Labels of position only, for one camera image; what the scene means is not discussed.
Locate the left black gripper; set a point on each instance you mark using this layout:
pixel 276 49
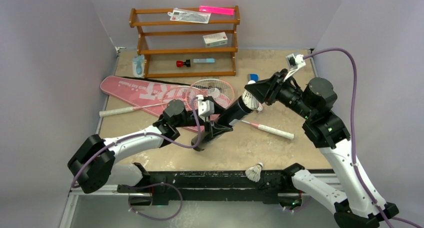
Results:
pixel 215 127

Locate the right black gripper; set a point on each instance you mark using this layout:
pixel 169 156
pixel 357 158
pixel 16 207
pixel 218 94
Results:
pixel 272 88

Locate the white feather shuttlecock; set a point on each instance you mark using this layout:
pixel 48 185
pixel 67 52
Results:
pixel 251 102
pixel 254 172

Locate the black shuttlecock tube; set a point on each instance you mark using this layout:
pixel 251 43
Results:
pixel 231 116

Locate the pink badminton racket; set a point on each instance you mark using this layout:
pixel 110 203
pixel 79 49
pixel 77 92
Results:
pixel 227 96
pixel 132 108

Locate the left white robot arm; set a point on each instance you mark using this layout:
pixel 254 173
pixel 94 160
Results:
pixel 93 162

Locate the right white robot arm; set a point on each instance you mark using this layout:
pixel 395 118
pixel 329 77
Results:
pixel 358 204

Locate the blue grey eraser block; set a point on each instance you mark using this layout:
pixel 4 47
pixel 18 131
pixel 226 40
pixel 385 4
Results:
pixel 252 77

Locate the pink racket cover bag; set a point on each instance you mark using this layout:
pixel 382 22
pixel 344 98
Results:
pixel 137 91

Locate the light blue glue stick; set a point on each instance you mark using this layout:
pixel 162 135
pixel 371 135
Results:
pixel 203 60

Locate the white red small box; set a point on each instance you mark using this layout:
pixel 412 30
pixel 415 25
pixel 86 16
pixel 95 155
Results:
pixel 215 39

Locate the wooden three-tier shelf rack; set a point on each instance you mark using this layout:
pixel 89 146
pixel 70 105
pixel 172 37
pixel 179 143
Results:
pixel 147 50

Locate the pink flat ruler package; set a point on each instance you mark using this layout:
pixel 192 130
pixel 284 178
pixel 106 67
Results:
pixel 217 10

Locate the light blue packaged item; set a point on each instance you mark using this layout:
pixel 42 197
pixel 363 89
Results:
pixel 138 66

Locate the clear plastic blister package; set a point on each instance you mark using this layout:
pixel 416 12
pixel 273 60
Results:
pixel 189 16

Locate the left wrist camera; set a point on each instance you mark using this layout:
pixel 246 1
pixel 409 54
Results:
pixel 205 106

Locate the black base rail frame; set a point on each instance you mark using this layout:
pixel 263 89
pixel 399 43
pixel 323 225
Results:
pixel 270 187

